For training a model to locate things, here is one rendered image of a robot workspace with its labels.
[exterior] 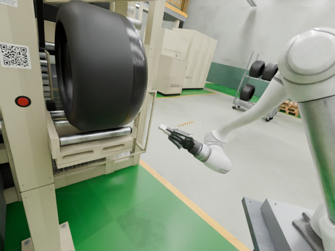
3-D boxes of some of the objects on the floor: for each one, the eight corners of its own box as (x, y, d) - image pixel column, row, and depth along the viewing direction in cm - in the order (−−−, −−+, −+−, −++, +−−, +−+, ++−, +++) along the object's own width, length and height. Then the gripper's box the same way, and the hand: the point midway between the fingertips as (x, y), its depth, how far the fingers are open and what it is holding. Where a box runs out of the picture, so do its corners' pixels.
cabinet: (164, 96, 538) (172, 57, 487) (153, 91, 568) (159, 54, 518) (180, 95, 603) (189, 60, 553) (169, 90, 634) (177, 57, 583)
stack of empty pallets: (297, 117, 683) (303, 107, 666) (274, 109, 733) (279, 100, 715) (299, 113, 776) (304, 104, 758) (278, 106, 825) (282, 98, 808)
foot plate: (22, 285, 90) (22, 283, 89) (21, 242, 108) (21, 240, 107) (76, 255, 107) (76, 253, 106) (68, 221, 125) (67, 220, 124)
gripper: (204, 149, 78) (163, 122, 74) (189, 160, 87) (151, 137, 83) (205, 138, 83) (167, 113, 79) (191, 149, 92) (156, 127, 88)
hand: (165, 129), depth 82 cm, fingers closed
